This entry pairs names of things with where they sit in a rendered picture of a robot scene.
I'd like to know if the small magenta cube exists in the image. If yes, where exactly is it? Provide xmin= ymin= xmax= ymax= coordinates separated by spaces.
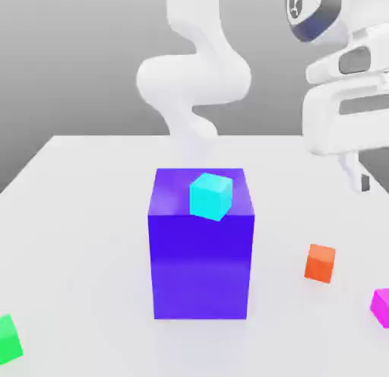
xmin=369 ymin=287 xmax=389 ymax=329

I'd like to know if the large blue box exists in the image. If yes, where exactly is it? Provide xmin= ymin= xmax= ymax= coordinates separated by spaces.
xmin=147 ymin=167 xmax=255 ymax=321

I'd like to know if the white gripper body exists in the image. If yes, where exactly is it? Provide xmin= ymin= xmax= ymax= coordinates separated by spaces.
xmin=302 ymin=74 xmax=389 ymax=157

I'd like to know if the small green cube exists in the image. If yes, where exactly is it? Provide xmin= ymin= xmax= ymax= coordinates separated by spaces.
xmin=0 ymin=313 xmax=24 ymax=366

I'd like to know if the small cyan cube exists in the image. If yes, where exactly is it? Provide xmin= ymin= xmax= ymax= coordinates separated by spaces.
xmin=188 ymin=172 xmax=234 ymax=223

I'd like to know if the small orange cube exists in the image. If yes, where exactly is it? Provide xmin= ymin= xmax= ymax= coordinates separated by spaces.
xmin=304 ymin=243 xmax=337 ymax=284

